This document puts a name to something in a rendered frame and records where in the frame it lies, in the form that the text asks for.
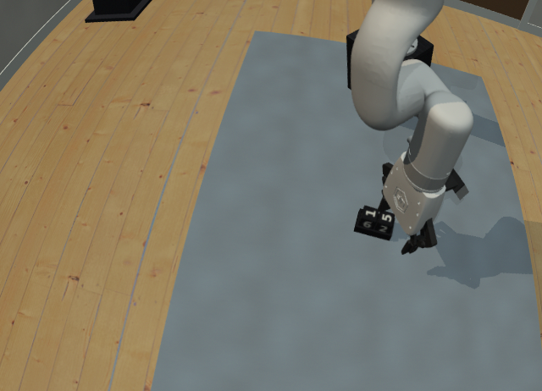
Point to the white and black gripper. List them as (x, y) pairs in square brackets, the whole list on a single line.
[(414, 208)]

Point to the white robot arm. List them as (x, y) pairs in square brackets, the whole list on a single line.
[(388, 33)]

